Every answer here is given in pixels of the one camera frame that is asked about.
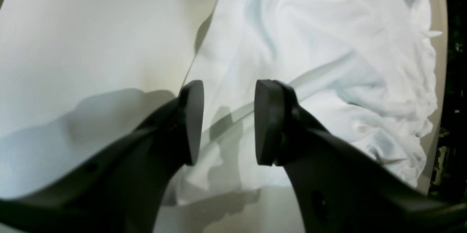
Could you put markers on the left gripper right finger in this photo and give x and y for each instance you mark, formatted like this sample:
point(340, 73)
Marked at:
point(339, 189)

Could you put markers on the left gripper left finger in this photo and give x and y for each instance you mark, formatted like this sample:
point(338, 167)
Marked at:
point(120, 189)

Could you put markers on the white t-shirt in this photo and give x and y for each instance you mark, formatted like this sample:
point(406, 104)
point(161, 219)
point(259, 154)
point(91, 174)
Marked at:
point(363, 68)

